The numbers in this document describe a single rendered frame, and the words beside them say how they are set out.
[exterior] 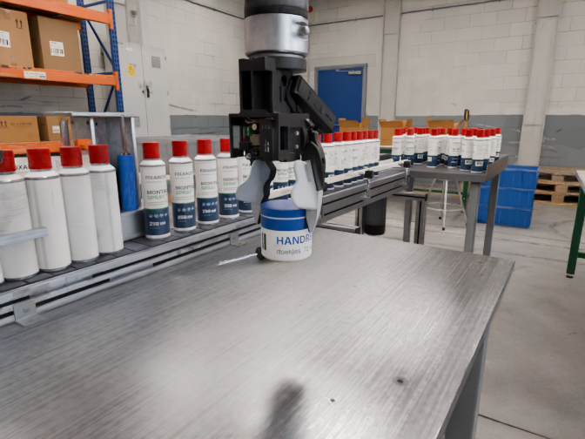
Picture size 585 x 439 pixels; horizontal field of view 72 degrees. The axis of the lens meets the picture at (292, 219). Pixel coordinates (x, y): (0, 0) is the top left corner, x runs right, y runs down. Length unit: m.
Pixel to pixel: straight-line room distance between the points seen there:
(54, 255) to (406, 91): 7.55
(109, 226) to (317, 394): 0.51
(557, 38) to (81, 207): 7.43
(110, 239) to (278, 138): 0.47
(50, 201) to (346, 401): 0.55
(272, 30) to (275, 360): 0.39
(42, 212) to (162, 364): 0.34
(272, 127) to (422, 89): 7.52
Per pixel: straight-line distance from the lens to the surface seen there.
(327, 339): 0.60
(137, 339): 0.63
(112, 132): 1.00
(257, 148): 0.50
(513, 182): 4.92
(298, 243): 0.53
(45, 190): 0.77
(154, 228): 0.90
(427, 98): 7.92
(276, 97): 0.48
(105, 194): 0.82
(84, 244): 0.81
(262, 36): 0.49
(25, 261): 0.78
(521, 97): 7.70
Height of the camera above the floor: 1.13
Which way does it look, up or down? 14 degrees down
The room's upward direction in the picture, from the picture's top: straight up
